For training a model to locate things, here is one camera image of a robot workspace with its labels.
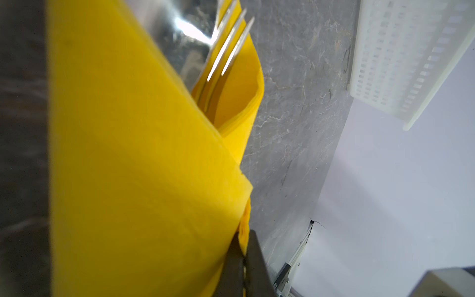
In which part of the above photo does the white perforated plastic basket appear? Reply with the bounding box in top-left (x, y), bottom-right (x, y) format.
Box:
top-left (348, 0), bottom-right (475, 131)

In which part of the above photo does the silver spoon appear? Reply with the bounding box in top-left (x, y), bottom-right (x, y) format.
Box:
top-left (126, 0), bottom-right (221, 91)

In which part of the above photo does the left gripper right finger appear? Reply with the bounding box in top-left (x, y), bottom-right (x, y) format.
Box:
top-left (244, 230), bottom-right (276, 297)

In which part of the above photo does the silver fork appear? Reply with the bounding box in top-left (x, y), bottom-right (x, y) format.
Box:
top-left (191, 1), bottom-right (255, 105)

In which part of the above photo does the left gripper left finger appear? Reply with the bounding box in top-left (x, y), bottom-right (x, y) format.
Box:
top-left (212, 233), bottom-right (245, 297)

